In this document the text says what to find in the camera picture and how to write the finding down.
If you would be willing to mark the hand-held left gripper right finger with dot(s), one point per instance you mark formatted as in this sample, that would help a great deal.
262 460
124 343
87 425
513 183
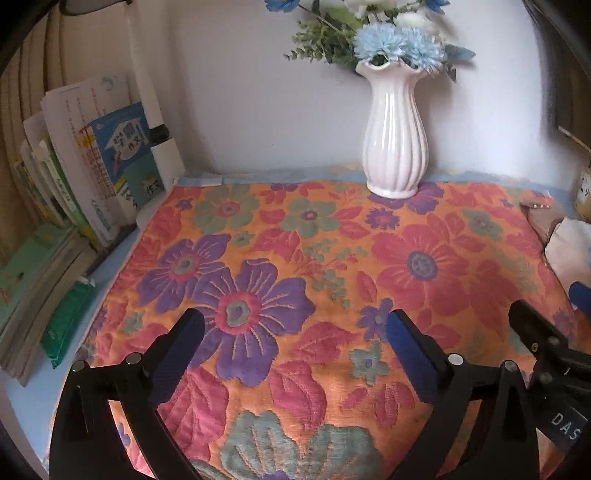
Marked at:
411 350

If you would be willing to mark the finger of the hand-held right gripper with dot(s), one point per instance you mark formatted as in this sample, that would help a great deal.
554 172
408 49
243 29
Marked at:
535 325
581 297

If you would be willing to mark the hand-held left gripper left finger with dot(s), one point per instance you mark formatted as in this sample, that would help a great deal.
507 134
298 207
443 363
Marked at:
180 350

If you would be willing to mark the beige crumpled cloth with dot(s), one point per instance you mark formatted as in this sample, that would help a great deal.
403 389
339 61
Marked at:
570 249

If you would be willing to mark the brown studded pouch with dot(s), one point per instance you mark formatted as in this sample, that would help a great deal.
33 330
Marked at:
542 221

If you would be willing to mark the yellowish glass jar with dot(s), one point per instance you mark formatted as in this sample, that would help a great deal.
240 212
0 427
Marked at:
584 194

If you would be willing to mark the green packet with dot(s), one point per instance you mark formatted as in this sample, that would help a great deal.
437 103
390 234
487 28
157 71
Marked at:
67 323

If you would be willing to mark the orange floral quilted mat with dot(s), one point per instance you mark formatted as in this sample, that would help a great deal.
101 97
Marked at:
300 277

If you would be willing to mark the stack of green flat books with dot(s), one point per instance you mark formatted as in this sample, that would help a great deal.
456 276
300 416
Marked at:
37 286

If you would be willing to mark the row of thin standing books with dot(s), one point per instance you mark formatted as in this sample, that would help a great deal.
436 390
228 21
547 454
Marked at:
51 194

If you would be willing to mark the blue cover book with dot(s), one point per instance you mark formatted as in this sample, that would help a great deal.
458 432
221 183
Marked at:
124 152

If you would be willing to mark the dark flat panel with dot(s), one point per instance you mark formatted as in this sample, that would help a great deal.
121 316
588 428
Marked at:
561 92

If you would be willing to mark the white ribbed vase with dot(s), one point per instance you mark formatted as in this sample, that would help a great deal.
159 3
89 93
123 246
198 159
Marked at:
392 138

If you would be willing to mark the white paper workbook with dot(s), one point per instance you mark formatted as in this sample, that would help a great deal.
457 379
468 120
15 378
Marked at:
69 120

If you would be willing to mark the blue artificial flower bouquet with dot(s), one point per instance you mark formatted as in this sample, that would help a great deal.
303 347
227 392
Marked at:
392 41

